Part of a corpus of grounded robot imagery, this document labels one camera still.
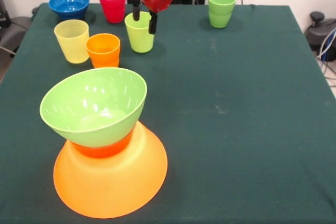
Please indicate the large orange bowl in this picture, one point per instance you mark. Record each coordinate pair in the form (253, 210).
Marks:
(110, 182)

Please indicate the dark green tablecloth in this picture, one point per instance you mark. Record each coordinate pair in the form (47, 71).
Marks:
(236, 142)

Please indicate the yellow cup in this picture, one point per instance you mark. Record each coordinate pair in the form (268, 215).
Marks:
(72, 43)

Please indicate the black equipment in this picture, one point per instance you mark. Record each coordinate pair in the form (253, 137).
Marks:
(3, 9)

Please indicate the orange cup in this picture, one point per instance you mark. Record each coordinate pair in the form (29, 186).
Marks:
(103, 53)

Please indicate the lime cup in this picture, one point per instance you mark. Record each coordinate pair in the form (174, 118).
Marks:
(140, 40)

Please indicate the blue bowl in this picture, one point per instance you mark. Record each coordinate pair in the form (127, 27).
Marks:
(68, 6)

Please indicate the pink cup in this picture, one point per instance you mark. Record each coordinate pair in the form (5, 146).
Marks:
(113, 6)

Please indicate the red-orange bowl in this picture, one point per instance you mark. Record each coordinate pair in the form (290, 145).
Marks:
(105, 150)

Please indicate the green bowl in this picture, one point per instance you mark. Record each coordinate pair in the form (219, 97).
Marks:
(92, 103)

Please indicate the green cup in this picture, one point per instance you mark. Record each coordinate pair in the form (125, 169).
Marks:
(221, 11)

